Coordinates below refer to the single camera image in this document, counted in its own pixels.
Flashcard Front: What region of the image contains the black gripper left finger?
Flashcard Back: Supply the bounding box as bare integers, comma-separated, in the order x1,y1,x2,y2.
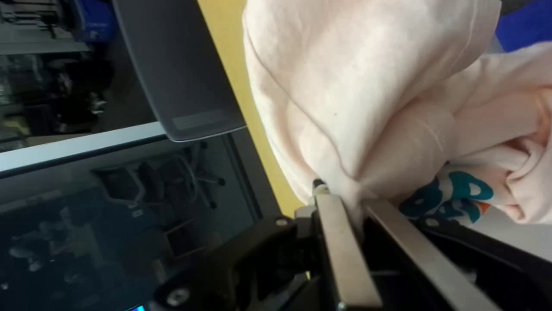
312,180,382,311

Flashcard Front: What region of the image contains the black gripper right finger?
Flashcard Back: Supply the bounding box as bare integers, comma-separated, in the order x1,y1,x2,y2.
363,199,500,311

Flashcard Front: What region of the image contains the light pink printed garment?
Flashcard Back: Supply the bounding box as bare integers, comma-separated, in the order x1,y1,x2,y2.
243,0,552,224

